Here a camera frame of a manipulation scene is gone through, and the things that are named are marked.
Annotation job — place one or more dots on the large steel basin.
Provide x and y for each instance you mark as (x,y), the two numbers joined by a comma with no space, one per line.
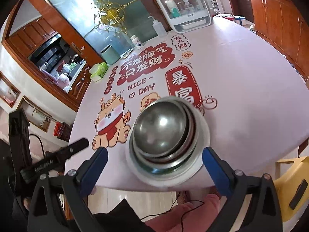
(191,125)

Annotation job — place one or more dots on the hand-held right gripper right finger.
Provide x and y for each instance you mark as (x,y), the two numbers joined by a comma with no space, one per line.
(214,169)

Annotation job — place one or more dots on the framed wall picture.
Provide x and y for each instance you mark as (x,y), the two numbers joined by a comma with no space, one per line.
(36,114)
(8,90)

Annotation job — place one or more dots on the wooden kitchen base cabinet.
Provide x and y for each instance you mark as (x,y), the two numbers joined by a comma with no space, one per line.
(79,84)

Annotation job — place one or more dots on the wooden wall cabinet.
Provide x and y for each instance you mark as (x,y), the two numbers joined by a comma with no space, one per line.
(31,33)

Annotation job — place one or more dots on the black flat device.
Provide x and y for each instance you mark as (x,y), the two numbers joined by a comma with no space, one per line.
(298,194)

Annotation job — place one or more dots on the black cloth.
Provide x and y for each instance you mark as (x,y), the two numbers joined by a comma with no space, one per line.
(115,215)

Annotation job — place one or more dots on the person's pink trouser leg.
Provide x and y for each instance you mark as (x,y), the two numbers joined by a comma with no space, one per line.
(183,217)

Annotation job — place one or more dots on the yellow plastic chair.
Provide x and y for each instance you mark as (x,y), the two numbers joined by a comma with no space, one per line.
(289,171)

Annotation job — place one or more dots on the wooden storage cabinet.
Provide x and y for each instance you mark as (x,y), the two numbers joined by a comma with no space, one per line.
(277,17)

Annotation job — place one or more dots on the frosted glass door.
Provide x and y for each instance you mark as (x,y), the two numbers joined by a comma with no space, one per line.
(79,7)

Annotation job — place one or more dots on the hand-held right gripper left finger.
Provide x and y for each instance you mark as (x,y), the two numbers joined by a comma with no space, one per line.
(96,166)

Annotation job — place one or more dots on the pink white pot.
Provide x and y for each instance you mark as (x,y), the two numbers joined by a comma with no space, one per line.
(63,79)

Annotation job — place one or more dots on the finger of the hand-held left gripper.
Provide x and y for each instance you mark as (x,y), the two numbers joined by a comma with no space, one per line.
(74,146)

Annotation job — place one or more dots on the dark wicker basket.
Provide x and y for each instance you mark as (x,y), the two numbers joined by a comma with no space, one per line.
(62,131)

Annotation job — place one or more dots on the green tissue box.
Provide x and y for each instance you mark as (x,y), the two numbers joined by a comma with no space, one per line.
(99,73)

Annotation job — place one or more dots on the round steel bowl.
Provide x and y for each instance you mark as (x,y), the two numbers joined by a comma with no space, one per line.
(159,130)

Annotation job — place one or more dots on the teal baby bottle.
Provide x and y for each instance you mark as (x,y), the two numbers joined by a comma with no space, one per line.
(173,6)

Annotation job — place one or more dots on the mint green canister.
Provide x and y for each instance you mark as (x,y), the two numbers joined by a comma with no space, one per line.
(110,55)

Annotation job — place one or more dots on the gold branch decoration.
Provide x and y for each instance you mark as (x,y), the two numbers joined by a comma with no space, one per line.
(112,13)

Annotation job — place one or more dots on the white foam plate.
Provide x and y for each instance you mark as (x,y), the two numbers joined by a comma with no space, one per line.
(201,130)

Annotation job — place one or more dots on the white pill bottle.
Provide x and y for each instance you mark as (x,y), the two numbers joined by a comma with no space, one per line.
(137,42)

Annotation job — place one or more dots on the black upright frame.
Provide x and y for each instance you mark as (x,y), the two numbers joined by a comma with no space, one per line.
(19,137)

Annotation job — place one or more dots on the silver blister pack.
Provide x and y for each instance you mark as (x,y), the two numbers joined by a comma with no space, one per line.
(126,53)

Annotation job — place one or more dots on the clear baby bottle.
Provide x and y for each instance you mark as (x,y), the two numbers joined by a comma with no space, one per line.
(188,6)

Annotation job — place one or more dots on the white bottle sterilizer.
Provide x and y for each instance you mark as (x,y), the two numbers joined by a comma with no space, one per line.
(193,21)

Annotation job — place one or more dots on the clear squeeze bottle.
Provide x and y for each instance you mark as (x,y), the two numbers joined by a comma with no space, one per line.
(159,30)

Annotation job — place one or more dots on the printed pink tablecloth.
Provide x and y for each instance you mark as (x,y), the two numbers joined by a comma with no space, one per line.
(241,89)

